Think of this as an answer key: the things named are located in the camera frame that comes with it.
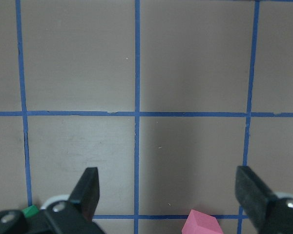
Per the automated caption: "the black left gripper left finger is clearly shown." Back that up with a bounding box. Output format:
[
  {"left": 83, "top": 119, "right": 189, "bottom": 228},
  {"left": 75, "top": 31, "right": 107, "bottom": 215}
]
[{"left": 68, "top": 167, "right": 100, "bottom": 222}]

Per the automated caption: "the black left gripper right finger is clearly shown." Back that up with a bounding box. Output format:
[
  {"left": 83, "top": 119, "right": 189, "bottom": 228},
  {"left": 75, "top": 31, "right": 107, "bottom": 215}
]
[{"left": 235, "top": 166, "right": 278, "bottom": 221}]

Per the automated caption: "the far green foam cube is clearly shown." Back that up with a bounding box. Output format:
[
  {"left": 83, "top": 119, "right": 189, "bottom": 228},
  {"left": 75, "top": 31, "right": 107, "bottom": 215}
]
[{"left": 22, "top": 205, "right": 39, "bottom": 218}]

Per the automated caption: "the pink foam cube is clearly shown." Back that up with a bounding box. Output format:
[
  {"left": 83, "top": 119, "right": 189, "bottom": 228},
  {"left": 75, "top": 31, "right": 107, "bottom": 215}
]
[{"left": 181, "top": 210, "right": 223, "bottom": 234}]

